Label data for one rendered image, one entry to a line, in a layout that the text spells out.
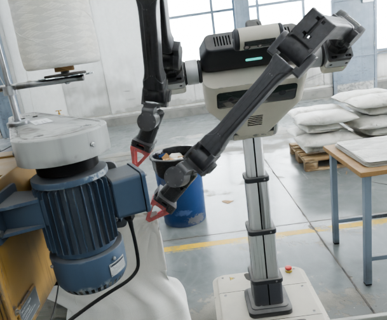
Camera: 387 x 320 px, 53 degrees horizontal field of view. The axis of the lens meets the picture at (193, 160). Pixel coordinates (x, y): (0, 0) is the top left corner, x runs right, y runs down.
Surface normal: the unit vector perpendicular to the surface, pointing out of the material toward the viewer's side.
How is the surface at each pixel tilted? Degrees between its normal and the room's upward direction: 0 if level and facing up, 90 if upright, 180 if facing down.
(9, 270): 90
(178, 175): 72
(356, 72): 90
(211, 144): 78
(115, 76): 90
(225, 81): 40
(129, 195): 90
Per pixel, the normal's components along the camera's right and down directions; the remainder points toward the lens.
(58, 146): 0.24, 0.24
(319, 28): -0.27, 0.00
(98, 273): 0.48, 0.22
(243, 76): -0.09, -0.55
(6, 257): 0.99, -0.14
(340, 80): 0.02, 0.28
